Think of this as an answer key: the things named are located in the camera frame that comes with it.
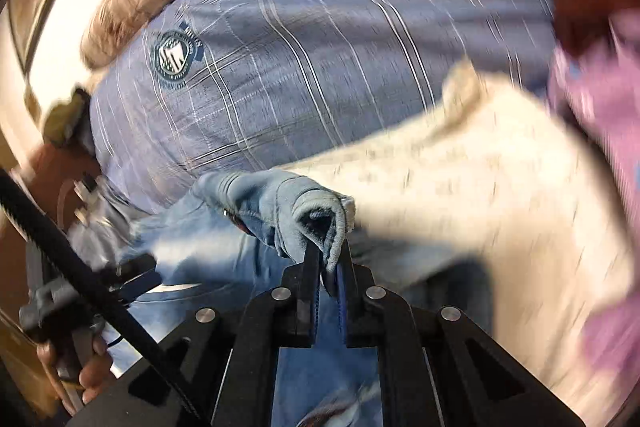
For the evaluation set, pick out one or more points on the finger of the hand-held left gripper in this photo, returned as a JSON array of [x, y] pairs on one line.
[[137, 277]]

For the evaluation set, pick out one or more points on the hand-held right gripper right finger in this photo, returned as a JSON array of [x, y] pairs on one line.
[[345, 287]]

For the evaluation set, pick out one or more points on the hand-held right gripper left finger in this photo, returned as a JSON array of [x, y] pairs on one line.
[[312, 279]]

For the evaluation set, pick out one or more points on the blue denim pants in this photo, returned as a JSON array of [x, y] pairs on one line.
[[225, 257]]

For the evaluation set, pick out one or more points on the person's left hand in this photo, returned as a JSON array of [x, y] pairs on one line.
[[95, 372]]

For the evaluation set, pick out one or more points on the brown wooden headboard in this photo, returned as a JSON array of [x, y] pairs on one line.
[[45, 172]]

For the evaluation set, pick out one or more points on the cream leaf-print pillow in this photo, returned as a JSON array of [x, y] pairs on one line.
[[475, 187]]

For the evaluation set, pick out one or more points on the olive green cloth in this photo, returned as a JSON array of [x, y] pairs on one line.
[[65, 117]]

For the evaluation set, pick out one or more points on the blue plaid quilt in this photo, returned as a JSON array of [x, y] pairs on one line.
[[325, 32]]

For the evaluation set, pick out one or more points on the purple printed cloth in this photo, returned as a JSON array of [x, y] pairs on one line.
[[600, 107]]

